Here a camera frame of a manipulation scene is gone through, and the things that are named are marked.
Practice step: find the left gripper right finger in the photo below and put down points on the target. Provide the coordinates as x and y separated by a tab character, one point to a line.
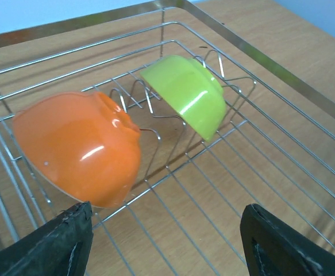
272	247

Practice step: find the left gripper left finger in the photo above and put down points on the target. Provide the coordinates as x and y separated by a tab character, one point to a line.
59	247

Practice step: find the orange bowl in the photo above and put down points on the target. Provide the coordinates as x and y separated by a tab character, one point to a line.
82	143

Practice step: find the green bowl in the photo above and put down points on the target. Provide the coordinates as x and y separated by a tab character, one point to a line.
191	90

